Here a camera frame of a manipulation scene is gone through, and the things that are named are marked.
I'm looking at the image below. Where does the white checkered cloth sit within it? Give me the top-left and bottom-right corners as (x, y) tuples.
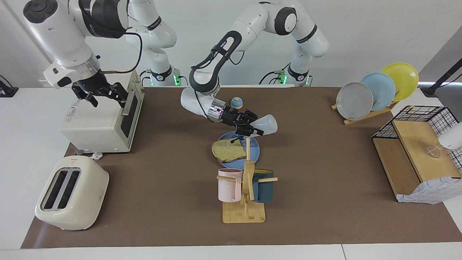
(396, 176), (462, 205)

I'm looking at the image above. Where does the cream two-slot toaster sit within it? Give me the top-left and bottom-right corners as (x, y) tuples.
(35, 155), (109, 231)

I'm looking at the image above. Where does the light blue plate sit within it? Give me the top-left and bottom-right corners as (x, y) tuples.
(360, 72), (396, 111)

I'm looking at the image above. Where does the blue round plate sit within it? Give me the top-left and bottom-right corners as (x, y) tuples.
(215, 131), (260, 170)

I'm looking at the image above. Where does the translucent seasoning bottle blue cap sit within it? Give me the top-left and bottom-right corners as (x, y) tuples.
(236, 114), (278, 141)

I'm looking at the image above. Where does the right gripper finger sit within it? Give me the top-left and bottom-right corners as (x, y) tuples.
(74, 90), (99, 108)
(108, 82), (129, 108)

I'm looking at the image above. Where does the toasted bread slice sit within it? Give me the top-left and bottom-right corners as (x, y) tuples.
(212, 139), (247, 163)

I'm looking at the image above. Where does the white cylinder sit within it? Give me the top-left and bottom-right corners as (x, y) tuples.
(439, 122), (462, 150)

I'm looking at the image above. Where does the yellow plate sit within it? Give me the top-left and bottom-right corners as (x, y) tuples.
(381, 62), (419, 102)

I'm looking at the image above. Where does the dark teal mug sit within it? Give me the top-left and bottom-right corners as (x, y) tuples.
(252, 169), (274, 203)

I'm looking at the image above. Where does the grey plate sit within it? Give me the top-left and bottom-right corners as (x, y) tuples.
(336, 82), (374, 121)

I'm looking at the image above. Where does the brown table mat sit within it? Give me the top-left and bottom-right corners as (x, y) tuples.
(21, 87), (462, 249)

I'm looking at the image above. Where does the wooden plate rack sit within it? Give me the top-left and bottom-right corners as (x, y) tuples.
(331, 90), (399, 125)

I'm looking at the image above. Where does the wooden mug tree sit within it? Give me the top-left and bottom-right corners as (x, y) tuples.
(217, 138), (278, 224)

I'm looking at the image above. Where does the black clamp mount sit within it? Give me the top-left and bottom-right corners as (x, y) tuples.
(0, 75), (19, 98)

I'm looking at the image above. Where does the pink ribbed mug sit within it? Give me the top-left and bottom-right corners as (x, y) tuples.
(218, 168), (243, 203)

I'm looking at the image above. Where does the wooden shelf box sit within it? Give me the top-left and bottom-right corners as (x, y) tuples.
(372, 120), (462, 203)

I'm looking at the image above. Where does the black camera stand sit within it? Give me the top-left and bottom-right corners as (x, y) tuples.
(420, 60), (462, 97)

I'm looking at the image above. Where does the white toaster oven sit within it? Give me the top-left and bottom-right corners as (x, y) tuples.
(60, 67), (145, 153)

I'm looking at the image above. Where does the black wire basket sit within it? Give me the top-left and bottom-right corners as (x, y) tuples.
(372, 105), (462, 170)

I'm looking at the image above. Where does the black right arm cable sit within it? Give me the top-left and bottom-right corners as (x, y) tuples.
(100, 32), (143, 74)

